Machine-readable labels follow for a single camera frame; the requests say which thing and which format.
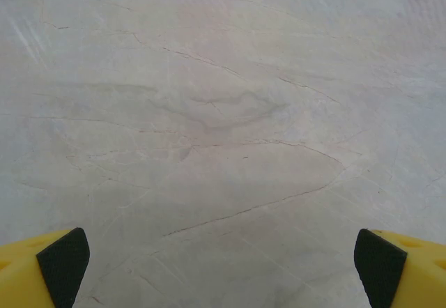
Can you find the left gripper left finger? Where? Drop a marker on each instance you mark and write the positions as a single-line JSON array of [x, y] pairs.
[[31, 273]]

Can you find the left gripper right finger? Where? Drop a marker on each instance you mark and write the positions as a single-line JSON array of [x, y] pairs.
[[411, 273]]

